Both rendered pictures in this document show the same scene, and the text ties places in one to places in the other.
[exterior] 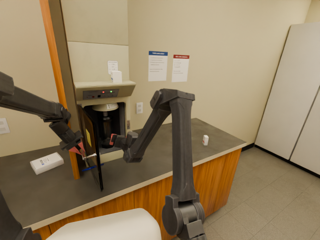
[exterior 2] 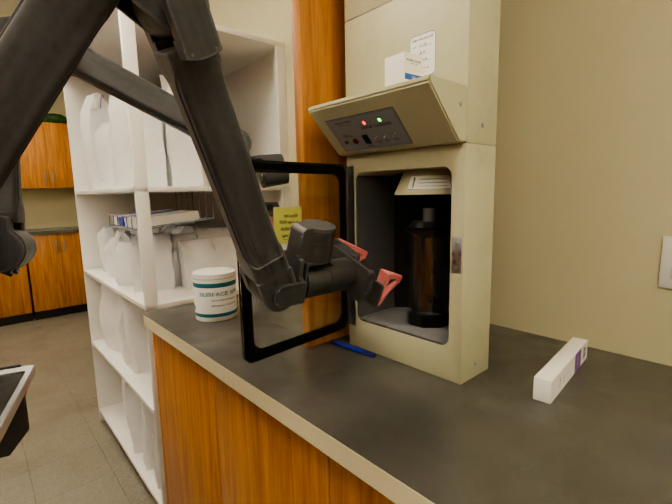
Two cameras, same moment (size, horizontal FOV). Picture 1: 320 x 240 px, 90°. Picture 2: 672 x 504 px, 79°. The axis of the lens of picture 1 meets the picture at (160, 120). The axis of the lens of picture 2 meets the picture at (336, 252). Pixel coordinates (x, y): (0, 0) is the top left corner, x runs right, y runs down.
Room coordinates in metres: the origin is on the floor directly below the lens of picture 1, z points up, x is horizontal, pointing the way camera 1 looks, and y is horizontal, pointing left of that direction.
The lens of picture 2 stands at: (0.67, -0.51, 1.32)
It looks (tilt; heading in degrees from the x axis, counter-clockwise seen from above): 8 degrees down; 80
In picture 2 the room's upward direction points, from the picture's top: 1 degrees counter-clockwise
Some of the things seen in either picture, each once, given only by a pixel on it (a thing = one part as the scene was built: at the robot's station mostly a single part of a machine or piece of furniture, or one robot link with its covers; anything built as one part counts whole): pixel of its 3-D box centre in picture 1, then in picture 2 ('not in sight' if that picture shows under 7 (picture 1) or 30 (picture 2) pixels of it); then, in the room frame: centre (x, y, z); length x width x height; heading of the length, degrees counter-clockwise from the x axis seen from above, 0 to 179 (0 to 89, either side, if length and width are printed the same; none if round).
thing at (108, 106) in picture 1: (105, 103); (433, 182); (1.05, 0.38, 1.34); 0.18 x 0.18 x 0.05
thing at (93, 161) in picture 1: (89, 146); (298, 255); (0.74, 0.37, 1.19); 0.30 x 0.01 x 0.40; 37
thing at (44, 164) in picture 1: (47, 162); not in sight; (0.88, 0.74, 0.96); 0.16 x 0.12 x 0.04; 140
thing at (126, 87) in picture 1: (106, 91); (379, 123); (0.91, 0.31, 1.46); 0.32 x 0.12 x 0.10; 122
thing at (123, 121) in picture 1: (103, 122); (431, 246); (1.06, 0.41, 1.19); 0.26 x 0.24 x 0.35; 122
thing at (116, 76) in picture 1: (116, 76); (403, 74); (0.94, 0.26, 1.54); 0.05 x 0.05 x 0.06; 28
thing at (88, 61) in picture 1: (101, 105); (432, 190); (1.06, 0.41, 1.33); 0.32 x 0.25 x 0.77; 122
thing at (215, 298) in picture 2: not in sight; (215, 293); (0.51, 0.81, 1.02); 0.13 x 0.13 x 0.15
